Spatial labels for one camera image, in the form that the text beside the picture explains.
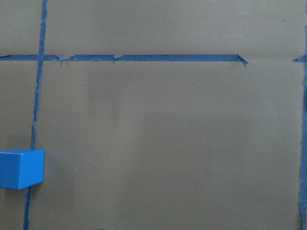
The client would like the blue cube block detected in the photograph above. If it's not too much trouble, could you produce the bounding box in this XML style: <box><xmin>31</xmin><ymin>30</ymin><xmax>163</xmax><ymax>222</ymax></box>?
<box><xmin>0</xmin><ymin>149</ymin><xmax>45</xmax><ymax>190</ymax></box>

